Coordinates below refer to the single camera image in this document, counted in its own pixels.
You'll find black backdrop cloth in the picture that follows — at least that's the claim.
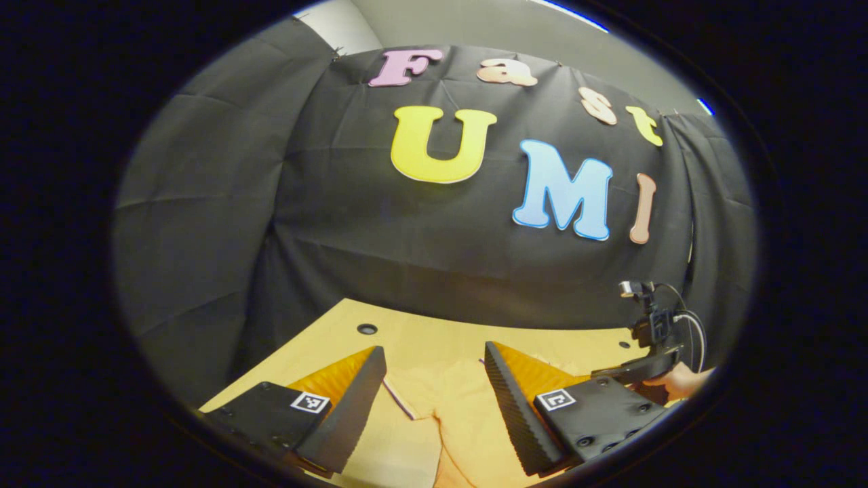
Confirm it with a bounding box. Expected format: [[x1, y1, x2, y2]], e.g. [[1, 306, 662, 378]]
[[112, 27, 757, 407]]

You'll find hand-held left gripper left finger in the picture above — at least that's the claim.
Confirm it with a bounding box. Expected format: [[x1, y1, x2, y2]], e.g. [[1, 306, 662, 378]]
[[197, 346, 387, 474]]

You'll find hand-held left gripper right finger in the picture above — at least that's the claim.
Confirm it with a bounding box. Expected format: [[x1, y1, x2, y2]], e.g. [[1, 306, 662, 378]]
[[484, 341, 669, 477]]

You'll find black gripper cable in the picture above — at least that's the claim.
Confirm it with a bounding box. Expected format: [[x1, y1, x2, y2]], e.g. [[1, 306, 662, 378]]
[[658, 283, 707, 373]]

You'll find orange T-shirt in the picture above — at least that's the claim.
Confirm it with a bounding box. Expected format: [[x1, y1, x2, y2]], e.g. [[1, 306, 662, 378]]
[[382, 352, 635, 488]]

